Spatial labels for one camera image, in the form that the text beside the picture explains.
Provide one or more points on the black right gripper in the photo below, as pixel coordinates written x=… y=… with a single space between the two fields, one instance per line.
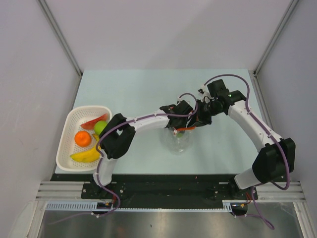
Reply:
x=199 y=119

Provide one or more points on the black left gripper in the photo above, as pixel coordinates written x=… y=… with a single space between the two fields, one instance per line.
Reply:
x=183 y=125

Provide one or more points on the clear zip top bag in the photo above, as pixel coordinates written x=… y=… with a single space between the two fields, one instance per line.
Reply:
x=173 y=144

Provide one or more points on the fake green apple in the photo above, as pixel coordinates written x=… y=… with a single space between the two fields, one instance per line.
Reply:
x=99 y=127

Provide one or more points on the fake watermelon slice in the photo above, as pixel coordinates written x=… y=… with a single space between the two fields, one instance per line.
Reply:
x=90 y=124

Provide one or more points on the fake yellow banana bunch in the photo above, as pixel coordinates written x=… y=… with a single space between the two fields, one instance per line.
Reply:
x=88 y=156

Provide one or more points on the fake orange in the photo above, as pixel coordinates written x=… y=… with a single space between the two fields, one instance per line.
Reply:
x=82 y=138

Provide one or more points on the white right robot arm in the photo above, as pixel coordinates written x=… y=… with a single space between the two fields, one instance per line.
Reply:
x=276 y=155

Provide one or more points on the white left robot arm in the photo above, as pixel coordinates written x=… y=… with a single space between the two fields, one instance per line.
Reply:
x=117 y=136

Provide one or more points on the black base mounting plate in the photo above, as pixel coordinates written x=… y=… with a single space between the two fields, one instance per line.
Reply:
x=161 y=191

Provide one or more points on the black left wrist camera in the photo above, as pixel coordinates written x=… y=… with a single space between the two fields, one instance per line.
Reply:
x=182 y=109

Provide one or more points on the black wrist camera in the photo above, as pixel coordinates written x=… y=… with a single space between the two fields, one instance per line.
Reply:
x=182 y=109
x=217 y=88

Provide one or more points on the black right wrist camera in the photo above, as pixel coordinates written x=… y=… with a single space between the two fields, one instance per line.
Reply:
x=217 y=88

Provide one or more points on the aluminium frame rail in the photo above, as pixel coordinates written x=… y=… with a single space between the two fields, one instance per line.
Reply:
x=72 y=190

